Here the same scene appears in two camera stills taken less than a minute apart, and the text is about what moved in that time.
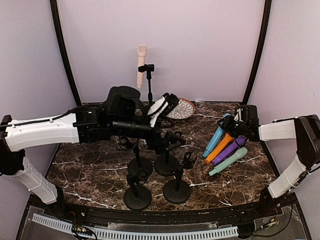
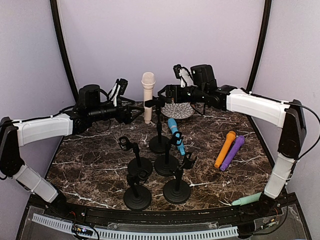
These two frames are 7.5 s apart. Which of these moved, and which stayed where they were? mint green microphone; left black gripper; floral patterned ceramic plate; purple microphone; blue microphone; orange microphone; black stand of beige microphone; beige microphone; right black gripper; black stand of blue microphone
Moved: right black gripper; blue microphone; orange microphone; beige microphone; purple microphone; left black gripper; mint green microphone; black stand of beige microphone
Stayed: floral patterned ceramic plate; black stand of blue microphone
